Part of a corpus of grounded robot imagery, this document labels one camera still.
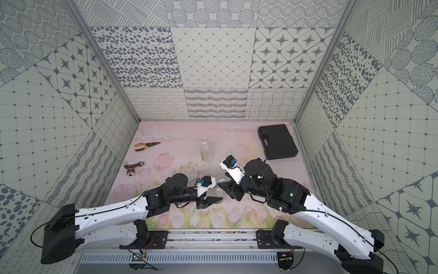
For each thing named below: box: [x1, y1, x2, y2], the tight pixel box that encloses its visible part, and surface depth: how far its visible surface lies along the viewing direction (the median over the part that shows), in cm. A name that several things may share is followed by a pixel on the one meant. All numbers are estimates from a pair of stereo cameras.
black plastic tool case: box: [257, 123, 299, 160], surface depth 107 cm
